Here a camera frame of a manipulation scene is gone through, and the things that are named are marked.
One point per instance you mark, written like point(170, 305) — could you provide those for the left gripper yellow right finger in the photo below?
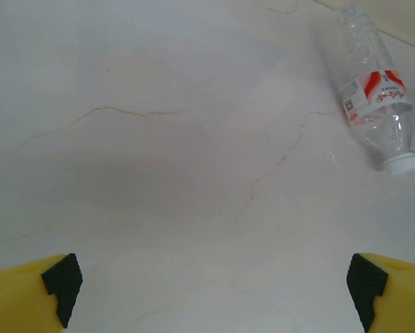
point(398, 298)

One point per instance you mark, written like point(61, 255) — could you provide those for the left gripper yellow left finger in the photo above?
point(20, 301)

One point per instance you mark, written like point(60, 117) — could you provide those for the clear bottle red white label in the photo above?
point(374, 93)

